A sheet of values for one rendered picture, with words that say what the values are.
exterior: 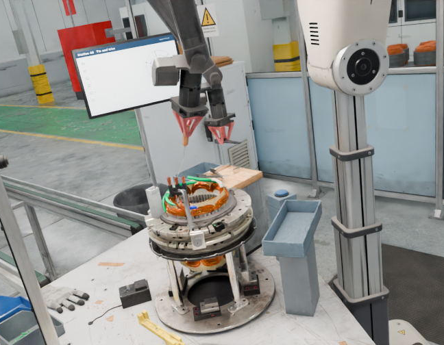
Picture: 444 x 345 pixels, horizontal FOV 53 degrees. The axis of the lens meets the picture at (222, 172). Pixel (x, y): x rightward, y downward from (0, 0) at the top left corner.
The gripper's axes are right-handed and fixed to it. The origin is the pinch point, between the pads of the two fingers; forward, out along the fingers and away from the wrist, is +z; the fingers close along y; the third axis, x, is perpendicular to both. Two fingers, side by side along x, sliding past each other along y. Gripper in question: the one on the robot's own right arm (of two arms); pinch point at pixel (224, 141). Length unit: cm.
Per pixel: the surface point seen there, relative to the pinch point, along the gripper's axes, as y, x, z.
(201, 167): -1.8, -18.6, 13.4
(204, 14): -175, -189, -44
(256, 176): -1.6, 11.8, 12.9
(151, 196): 42.8, 12.5, 1.8
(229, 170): -0.4, -0.7, 12.0
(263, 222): -2.0, 11.1, 32.1
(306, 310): 24, 48, 39
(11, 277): 66, -75, 45
